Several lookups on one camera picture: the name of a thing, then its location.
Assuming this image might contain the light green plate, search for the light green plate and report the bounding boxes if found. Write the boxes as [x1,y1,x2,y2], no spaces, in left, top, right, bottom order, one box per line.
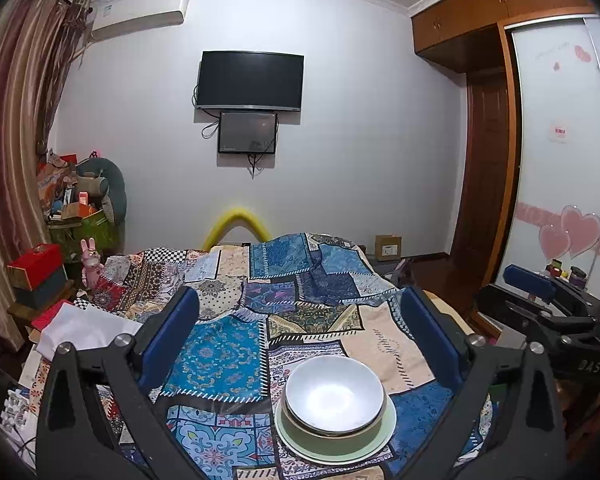
[275,395,397,466]

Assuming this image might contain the red box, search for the red box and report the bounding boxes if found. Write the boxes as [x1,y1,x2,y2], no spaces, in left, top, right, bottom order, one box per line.
[6,243,63,291]

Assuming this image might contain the brown wooden door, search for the brown wooden door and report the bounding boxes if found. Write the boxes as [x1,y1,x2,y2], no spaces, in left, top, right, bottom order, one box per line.
[450,72,513,311]

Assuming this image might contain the small black wall monitor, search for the small black wall monitor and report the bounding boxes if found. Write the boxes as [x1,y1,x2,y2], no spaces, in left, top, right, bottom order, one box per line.
[217,111,279,154]

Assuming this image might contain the wooden wardrobe cabinet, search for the wooden wardrobe cabinet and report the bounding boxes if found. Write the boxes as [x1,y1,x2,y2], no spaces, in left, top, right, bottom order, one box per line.
[411,0,600,73]

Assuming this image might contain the cardboard box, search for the cardboard box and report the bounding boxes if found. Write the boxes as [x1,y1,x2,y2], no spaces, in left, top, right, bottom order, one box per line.
[375,235,403,261]

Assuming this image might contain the pink heart stickers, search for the pink heart stickers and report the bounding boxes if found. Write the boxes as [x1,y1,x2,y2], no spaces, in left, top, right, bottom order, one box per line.
[537,205,600,260]

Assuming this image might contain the grey box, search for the grey box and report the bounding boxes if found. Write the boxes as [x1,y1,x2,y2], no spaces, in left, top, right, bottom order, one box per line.
[15,265,68,310]

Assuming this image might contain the white spotted bowl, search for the white spotted bowl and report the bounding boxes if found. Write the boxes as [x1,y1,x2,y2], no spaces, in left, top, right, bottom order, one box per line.
[285,358,385,425]

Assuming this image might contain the striped brown curtain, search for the striped brown curtain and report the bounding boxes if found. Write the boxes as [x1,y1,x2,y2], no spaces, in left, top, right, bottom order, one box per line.
[0,0,91,356]

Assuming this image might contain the white air conditioner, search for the white air conditioner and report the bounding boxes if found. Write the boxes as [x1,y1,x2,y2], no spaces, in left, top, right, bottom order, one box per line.
[87,0,188,41]

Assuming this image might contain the pink bunny toy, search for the pink bunny toy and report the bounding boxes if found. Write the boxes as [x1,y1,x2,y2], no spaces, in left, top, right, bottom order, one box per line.
[80,238,103,288]

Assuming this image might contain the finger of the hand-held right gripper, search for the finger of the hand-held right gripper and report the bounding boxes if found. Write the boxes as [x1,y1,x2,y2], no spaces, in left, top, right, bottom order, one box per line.
[504,265,600,318]
[474,284,597,350]

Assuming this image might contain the white sliding wardrobe door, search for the white sliding wardrobe door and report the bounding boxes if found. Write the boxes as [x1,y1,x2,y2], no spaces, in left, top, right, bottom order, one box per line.
[495,15,600,311]

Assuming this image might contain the black wall television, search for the black wall television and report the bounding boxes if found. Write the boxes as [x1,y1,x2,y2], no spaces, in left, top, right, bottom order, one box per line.
[194,51,305,112]

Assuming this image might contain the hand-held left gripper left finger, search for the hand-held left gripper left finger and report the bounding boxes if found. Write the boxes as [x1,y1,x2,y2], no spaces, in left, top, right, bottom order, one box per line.
[35,287,216,480]

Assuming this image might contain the patterned gift bag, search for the patterned gift bag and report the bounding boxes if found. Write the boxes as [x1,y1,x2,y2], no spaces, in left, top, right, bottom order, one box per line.
[36,149,78,211]

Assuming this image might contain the red folder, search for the red folder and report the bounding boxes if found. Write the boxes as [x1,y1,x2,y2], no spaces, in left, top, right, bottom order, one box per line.
[30,300,71,331]

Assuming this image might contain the light green bowl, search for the light green bowl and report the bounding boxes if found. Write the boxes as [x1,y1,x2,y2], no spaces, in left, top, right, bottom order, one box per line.
[279,407,383,453]

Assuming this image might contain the green gift bag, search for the green gift bag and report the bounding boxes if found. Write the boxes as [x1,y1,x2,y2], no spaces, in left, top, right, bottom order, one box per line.
[47,207,118,256]

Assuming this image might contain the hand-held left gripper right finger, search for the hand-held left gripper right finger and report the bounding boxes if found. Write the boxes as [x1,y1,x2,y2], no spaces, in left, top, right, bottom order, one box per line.
[400,286,566,480]

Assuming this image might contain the yellow foam tube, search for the yellow foam tube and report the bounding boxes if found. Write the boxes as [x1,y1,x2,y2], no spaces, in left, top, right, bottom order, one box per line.
[201,205,272,251]

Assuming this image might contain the white lace cloth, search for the white lace cloth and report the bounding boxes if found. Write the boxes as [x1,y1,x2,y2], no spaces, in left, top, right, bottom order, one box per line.
[0,387,31,428]

